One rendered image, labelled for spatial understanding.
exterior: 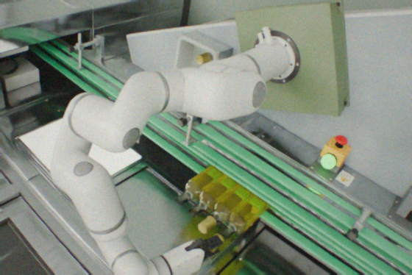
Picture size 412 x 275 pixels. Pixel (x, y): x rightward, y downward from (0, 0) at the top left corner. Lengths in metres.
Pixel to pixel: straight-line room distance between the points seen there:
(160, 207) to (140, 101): 0.68
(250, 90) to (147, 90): 0.22
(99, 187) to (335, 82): 0.65
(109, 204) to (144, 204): 0.58
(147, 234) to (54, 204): 0.33
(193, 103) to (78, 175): 0.25
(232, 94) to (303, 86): 0.38
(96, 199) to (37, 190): 0.68
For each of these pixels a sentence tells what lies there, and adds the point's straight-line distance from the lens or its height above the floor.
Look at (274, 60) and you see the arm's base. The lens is 0.97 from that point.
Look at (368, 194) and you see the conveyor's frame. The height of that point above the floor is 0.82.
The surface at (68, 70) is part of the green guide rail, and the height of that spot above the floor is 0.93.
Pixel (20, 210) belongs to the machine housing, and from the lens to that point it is 1.33.
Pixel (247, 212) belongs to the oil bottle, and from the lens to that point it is 1.09.
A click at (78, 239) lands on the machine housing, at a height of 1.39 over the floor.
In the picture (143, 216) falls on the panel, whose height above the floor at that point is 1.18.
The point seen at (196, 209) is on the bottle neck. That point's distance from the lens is 1.08.
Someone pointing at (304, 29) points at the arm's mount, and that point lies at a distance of 1.00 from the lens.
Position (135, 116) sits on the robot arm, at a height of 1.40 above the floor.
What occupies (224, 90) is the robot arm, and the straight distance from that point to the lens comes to 0.69.
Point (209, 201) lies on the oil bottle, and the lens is 1.09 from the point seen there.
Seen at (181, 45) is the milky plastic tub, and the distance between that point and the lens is 1.29.
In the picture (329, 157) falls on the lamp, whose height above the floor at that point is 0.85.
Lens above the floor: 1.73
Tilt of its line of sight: 42 degrees down
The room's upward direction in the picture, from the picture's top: 121 degrees counter-clockwise
